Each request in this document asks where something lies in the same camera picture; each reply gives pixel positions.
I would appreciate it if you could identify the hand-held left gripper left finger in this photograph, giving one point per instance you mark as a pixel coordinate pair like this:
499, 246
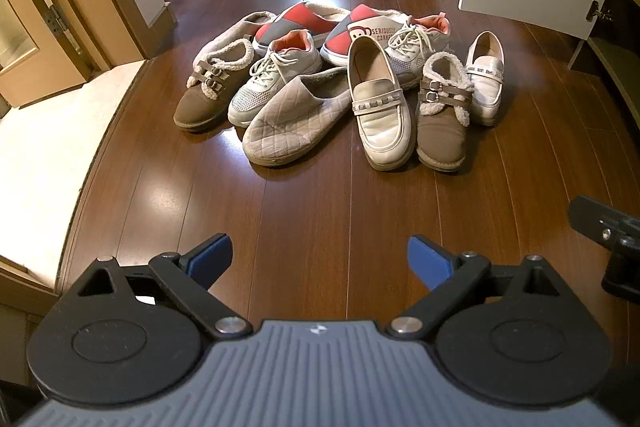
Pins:
215, 257

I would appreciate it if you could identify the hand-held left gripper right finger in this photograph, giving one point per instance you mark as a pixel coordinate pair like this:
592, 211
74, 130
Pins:
427, 259

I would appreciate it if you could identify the brown fleece buckle shoe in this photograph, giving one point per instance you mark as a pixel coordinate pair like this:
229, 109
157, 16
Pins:
442, 137
200, 107

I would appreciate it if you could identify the white leather loafer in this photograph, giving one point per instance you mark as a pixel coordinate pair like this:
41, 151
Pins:
382, 132
484, 92

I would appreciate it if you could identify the beige quilted slipper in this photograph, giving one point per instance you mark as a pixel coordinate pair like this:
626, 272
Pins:
232, 32
290, 127

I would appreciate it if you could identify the white lace-up sneaker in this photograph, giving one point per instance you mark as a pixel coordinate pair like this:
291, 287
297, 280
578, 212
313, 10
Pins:
260, 97
412, 64

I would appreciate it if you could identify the red white plush slipper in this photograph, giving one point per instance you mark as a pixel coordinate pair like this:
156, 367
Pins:
295, 19
370, 34

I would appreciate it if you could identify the metal cabinet hinge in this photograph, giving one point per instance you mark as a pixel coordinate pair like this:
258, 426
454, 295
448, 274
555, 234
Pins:
596, 12

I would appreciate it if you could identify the metal door hinge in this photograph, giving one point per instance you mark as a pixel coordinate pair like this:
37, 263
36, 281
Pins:
55, 22

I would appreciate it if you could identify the wooden door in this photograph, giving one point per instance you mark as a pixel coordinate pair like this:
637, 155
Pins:
20, 42

